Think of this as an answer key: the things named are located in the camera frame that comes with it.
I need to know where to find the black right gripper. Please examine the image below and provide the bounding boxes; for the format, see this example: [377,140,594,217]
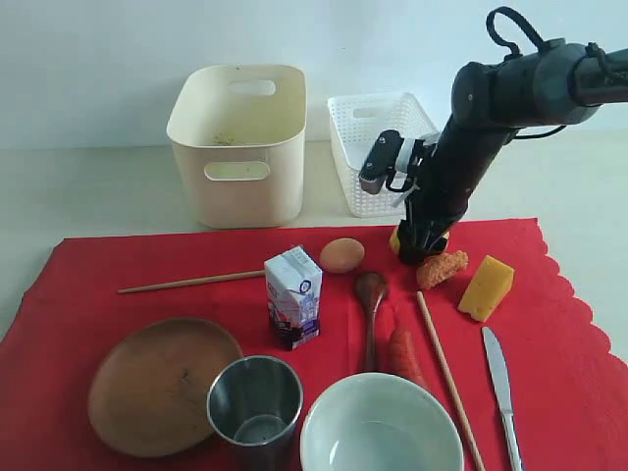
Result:
[396,117,515,265]

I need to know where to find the fried chicken nugget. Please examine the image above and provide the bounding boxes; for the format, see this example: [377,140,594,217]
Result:
[416,250,468,290]

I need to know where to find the yellow lemon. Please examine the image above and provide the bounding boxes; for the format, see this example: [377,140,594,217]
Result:
[389,227,449,255]

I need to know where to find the yellow cheese wedge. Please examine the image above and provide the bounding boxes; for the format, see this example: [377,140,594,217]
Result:
[457,255,515,323]

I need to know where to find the brown egg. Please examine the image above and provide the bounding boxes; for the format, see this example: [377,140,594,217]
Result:
[320,237,365,274]

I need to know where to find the small milk carton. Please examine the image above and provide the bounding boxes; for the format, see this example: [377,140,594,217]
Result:
[264,245,323,350]

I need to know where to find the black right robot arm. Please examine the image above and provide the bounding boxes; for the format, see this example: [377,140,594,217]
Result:
[397,42,627,265]

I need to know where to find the dark wooden spoon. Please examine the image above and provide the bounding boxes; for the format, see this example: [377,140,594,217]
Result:
[353,271,389,372]

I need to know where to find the red table cloth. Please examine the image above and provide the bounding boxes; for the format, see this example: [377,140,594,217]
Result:
[1,219,627,470]

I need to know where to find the orange carrot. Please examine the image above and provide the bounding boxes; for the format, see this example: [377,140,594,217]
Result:
[388,328,428,390]

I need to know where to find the steel table knife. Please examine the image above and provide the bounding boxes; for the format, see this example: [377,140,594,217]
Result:
[482,327,525,471]

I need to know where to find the white perforated plastic basket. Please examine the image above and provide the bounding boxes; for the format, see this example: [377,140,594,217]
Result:
[328,92,437,218]

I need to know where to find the left wooden chopstick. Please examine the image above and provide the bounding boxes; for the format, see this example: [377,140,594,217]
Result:
[117,270,265,294]

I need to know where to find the wooden chopstick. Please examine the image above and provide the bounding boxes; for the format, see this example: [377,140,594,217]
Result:
[416,291,486,471]
[117,270,265,294]

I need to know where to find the pale green ceramic bowl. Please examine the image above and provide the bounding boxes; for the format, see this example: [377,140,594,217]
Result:
[299,373,464,470]

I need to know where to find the cream plastic bin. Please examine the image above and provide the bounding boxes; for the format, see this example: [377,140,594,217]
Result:
[166,65,307,229]

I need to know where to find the right wooden chopstick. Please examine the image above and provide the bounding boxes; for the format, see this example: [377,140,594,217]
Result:
[416,291,486,471]

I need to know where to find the stainless steel cup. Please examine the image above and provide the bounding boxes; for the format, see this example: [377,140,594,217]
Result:
[206,355,304,470]

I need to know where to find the brown wooden plate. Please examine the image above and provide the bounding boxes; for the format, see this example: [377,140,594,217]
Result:
[87,318,242,457]

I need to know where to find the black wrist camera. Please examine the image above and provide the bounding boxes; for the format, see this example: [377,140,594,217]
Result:
[358,130,406,195]

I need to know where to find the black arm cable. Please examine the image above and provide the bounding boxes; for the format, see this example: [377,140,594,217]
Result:
[485,5,628,84]

